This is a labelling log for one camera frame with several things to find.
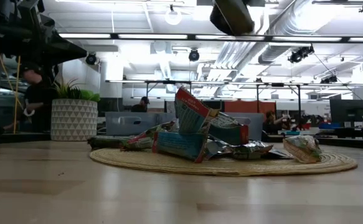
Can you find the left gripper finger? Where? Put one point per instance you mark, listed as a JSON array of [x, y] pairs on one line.
[[64, 51]]

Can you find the blue chocolate chip granola bar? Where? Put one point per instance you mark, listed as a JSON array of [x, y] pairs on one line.
[[190, 115], [178, 144], [231, 133]]

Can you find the red green granola bar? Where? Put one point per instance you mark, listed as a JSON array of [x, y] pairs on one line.
[[106, 142], [144, 140]]

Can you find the black ceiling spotlight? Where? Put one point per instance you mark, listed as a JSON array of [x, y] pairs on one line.
[[194, 55], [329, 80], [91, 59], [299, 54]]

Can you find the person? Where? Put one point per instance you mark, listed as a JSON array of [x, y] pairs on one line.
[[140, 107], [271, 124], [39, 96]]

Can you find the succulent in white patterned pot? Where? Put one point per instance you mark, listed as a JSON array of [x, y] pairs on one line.
[[73, 119]]

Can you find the long ceiling light strip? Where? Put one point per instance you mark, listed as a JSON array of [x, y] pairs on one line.
[[153, 36]]

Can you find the orange partition panel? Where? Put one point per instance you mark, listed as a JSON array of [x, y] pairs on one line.
[[246, 106]]

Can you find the grey plastic bin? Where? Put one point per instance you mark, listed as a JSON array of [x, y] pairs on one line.
[[256, 124], [165, 117], [147, 124]]

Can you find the blue storage box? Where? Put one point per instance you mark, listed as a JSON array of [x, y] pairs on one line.
[[329, 126]]

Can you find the black computer monitor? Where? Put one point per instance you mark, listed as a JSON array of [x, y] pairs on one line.
[[347, 112]]

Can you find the round woven straw placemat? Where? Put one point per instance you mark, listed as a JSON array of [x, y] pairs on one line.
[[168, 168]]

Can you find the silver ventilation duct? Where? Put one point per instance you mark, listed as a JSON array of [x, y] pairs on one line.
[[280, 46]]

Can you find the black background truss frame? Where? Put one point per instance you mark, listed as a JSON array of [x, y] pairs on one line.
[[257, 96]]

